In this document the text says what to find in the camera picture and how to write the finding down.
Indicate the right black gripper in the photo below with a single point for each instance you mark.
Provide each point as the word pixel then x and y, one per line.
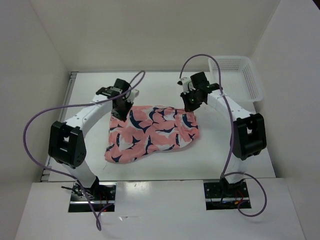
pixel 188 106

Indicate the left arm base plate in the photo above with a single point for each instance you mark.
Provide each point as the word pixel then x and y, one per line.
pixel 103 201

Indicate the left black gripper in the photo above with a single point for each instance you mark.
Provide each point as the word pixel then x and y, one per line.
pixel 122 116

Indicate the pink shark print shorts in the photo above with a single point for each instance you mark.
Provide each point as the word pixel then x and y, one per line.
pixel 149 129

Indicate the white plastic basket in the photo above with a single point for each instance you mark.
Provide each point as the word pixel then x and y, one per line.
pixel 239 77

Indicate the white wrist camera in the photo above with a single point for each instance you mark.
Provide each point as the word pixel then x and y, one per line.
pixel 134 93
pixel 186 84

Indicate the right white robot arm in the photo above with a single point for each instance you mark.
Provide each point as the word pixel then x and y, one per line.
pixel 248 135

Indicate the aluminium table edge rail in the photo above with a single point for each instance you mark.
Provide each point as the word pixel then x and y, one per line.
pixel 62 113

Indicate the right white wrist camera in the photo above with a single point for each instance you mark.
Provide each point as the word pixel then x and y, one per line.
pixel 186 84

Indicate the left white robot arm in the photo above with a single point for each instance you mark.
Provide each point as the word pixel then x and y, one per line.
pixel 67 139

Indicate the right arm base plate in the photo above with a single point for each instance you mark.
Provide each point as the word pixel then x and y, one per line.
pixel 219 195

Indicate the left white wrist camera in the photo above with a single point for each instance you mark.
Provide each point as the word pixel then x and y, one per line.
pixel 134 93

